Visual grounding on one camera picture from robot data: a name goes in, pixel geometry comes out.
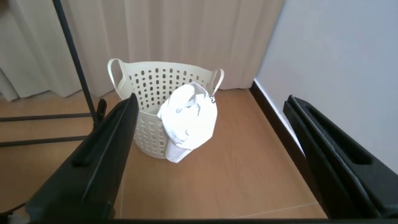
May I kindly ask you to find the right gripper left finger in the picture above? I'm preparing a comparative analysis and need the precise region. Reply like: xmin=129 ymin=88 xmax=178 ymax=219
xmin=24 ymin=92 xmax=140 ymax=219

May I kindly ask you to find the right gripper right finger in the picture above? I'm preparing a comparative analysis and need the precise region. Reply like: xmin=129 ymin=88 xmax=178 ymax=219
xmin=282 ymin=95 xmax=398 ymax=219

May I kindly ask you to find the white printed T-shirt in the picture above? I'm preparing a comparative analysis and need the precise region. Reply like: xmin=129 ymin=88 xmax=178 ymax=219
xmin=157 ymin=82 xmax=218 ymax=164

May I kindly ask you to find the white laundry basket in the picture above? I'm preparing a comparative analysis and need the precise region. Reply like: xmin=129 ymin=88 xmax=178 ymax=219
xmin=107 ymin=58 xmax=225 ymax=160

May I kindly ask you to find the black clothes rack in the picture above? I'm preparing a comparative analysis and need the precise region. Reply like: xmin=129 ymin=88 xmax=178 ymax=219
xmin=0 ymin=0 xmax=108 ymax=148

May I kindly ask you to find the beige curtain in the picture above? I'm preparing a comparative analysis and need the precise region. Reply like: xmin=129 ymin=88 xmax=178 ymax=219
xmin=0 ymin=0 xmax=285 ymax=102

